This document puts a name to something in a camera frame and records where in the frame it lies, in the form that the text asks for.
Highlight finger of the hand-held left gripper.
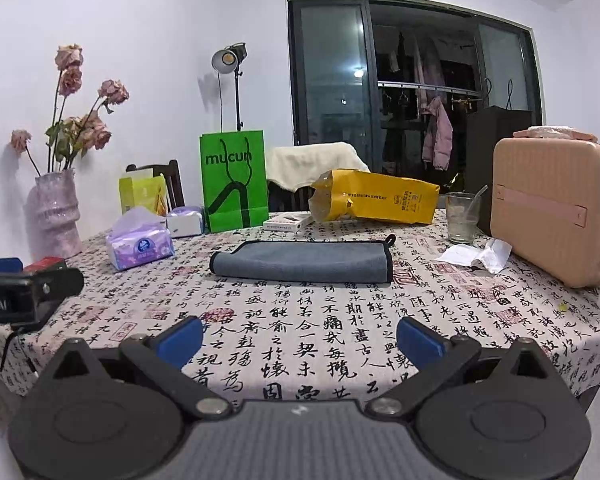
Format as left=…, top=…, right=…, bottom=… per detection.
left=30, top=268, right=85, bottom=319

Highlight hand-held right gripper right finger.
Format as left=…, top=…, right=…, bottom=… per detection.
left=365, top=316, right=564, bottom=424

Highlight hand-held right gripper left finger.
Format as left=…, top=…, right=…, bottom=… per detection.
left=37, top=316, right=234, bottom=424

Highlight grey towel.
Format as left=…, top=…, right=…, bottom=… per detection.
left=209, top=234, right=397, bottom=285

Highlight red box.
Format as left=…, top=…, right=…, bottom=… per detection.
left=23, top=256, right=65, bottom=275

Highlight pink ribbed vase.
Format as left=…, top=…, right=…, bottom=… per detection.
left=26, top=169, right=84, bottom=260

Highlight purple tissue pack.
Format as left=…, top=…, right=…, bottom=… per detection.
left=105, top=206, right=175, bottom=273

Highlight crumpled white tissue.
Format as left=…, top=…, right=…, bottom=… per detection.
left=434, top=238, right=514, bottom=275

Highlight small white tissue pack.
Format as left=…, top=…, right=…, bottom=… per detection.
left=166, top=206, right=205, bottom=239

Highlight yellow-green carton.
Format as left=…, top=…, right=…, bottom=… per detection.
left=119, top=172, right=171, bottom=216

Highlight clear drinking glass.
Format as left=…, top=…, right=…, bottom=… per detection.
left=446, top=192, right=482, bottom=245

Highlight yellow paper bag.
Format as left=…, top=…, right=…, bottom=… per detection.
left=308, top=170, right=441, bottom=226

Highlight clear straw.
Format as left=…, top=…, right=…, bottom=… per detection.
left=466, top=185, right=489, bottom=213

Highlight dark wooden chair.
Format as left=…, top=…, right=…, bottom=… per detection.
left=126, top=159, right=185, bottom=211

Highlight flat white box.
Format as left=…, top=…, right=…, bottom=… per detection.
left=263, top=211, right=315, bottom=233

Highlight dried pink roses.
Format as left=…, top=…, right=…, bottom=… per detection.
left=10, top=44, right=130, bottom=177

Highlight green paper bag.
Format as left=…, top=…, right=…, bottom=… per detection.
left=199, top=130, right=270, bottom=234

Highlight pink hard case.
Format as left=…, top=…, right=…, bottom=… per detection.
left=490, top=136, right=600, bottom=289

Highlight black paper bag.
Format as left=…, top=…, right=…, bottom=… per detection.
left=464, top=77, right=534, bottom=209

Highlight pink jacket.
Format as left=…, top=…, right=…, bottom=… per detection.
left=421, top=96, right=455, bottom=171

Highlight cream cloth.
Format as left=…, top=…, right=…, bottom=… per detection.
left=265, top=142, right=371, bottom=194

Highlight pink pouch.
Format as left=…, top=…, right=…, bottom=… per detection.
left=512, top=125, right=597, bottom=142

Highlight black framed sliding window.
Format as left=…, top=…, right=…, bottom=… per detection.
left=286, top=0, right=540, bottom=211

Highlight studio lamp on stand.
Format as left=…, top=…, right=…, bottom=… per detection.
left=211, top=42, right=249, bottom=134

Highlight black cable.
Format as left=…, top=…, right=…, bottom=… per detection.
left=0, top=327, right=37, bottom=374

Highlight metal clothes rail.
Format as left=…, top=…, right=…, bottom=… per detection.
left=377, top=80, right=482, bottom=96

